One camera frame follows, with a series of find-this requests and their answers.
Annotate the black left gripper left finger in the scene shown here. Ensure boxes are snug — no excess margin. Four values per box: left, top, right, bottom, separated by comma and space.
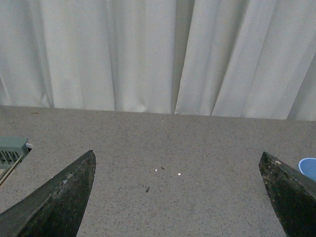
0, 150, 96, 237

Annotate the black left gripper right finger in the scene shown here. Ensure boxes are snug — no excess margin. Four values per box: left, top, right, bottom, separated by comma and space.
259, 152, 316, 237

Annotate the blue cup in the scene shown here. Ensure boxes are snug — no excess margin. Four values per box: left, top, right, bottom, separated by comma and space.
298, 158, 316, 181

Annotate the green slotted plastic basket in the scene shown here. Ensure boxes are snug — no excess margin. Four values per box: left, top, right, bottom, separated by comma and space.
0, 136, 29, 169

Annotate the white curtain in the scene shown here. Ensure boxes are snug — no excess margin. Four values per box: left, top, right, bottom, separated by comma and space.
0, 0, 316, 120

